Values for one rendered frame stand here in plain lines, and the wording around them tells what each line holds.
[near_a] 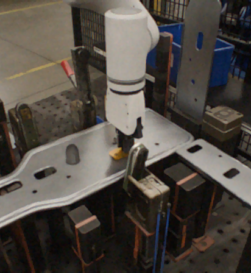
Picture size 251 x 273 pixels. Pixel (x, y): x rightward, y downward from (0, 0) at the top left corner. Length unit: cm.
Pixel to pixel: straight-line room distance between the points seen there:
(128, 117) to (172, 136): 22
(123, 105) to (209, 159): 27
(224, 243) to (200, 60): 54
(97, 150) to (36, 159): 16
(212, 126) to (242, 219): 36
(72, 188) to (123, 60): 30
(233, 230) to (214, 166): 33
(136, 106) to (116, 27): 17
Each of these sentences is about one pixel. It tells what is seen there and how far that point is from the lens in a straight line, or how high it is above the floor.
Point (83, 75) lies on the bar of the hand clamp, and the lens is 90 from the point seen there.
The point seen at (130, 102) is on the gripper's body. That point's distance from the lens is 69.
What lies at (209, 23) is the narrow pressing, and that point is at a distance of 87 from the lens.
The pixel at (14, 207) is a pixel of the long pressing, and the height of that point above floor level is 100.
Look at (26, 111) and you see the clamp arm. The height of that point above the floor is 109.
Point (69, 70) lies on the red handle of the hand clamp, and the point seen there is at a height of 113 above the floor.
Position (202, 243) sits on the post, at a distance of 102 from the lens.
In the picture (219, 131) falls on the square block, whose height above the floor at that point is 103.
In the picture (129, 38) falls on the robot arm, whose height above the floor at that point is 131.
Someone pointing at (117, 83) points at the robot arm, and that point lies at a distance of 68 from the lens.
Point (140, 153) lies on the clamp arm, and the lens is 64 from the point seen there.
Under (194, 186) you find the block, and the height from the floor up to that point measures 98.
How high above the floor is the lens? 150
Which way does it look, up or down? 36 degrees down
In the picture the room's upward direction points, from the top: straight up
